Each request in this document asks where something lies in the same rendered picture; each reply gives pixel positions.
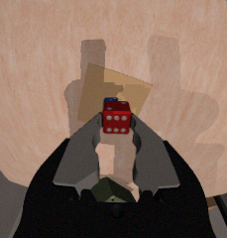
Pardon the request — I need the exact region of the red die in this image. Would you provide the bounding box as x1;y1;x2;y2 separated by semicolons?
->
102;101;131;134

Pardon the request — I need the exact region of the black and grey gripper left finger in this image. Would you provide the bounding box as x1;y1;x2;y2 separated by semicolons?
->
13;112;103;238

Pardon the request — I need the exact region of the tan flat mat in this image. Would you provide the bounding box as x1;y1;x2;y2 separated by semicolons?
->
77;63;153;123

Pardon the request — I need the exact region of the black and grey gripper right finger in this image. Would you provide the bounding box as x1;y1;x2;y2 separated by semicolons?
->
130;113;216;238

